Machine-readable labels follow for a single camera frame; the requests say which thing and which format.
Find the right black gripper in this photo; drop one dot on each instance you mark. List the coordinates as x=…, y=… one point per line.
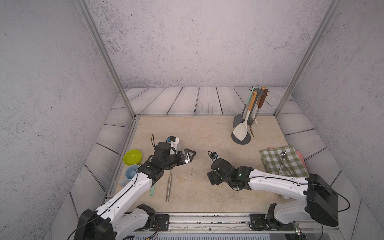
x=211, y=175

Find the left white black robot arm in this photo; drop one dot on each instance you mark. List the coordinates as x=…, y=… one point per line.
x=110, y=221

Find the green checkered cloth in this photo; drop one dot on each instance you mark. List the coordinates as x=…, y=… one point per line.
x=284, y=161

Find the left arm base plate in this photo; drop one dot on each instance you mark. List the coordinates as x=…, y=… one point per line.
x=157, y=222

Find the cream spatula light wood handle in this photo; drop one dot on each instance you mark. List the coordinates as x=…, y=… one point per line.
x=241, y=130

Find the grey spatula mint handle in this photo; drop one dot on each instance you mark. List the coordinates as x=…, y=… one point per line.
x=238, y=118

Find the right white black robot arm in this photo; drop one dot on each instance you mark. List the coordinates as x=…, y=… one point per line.
x=313, y=198

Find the aluminium mounting rail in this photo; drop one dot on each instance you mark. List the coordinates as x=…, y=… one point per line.
x=232, y=226

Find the grey utensil rack stand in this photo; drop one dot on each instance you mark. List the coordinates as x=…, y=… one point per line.
x=259, y=101

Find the right aluminium frame post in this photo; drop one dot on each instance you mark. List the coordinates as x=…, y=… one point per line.
x=321, y=30

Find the light blue mug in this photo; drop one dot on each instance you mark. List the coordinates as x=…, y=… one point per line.
x=129, y=174

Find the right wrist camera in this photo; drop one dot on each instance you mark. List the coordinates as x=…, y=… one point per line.
x=213, y=155

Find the pink plate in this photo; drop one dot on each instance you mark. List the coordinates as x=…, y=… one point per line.
x=301, y=159

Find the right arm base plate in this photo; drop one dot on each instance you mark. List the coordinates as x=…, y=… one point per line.
x=259, y=222

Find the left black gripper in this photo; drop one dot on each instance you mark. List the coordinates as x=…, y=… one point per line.
x=181, y=161

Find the metal spoon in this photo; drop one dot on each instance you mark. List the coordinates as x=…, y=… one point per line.
x=283, y=156

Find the aluminium frame post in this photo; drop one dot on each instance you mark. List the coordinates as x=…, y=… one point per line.
x=84, y=10
x=321, y=30

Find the left aluminium frame post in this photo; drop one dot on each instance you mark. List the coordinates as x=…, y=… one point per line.
x=84, y=10

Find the lime green bowl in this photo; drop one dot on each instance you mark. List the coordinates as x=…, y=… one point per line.
x=132, y=157

